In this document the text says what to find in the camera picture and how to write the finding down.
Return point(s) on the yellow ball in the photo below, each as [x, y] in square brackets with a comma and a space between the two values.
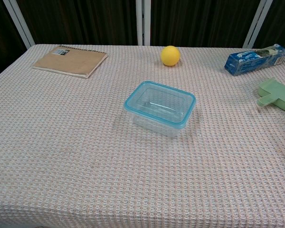
[170, 55]

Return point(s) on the pink checked tablecloth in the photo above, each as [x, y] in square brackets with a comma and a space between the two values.
[85, 147]

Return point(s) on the black pleated curtain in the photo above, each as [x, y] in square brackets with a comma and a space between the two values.
[85, 21]

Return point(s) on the clear plastic container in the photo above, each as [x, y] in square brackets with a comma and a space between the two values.
[154, 127]

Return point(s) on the blue cookie package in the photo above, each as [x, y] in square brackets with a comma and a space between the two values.
[254, 59]

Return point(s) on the green plastic dustpan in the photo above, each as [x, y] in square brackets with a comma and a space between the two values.
[279, 96]

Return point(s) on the clear lid with blue rim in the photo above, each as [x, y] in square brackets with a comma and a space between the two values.
[137, 104]

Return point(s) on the brown spiral notebook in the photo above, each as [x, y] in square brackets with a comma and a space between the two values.
[71, 62]

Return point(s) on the white frame post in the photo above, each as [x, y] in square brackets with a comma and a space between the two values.
[17, 22]
[257, 23]
[143, 22]

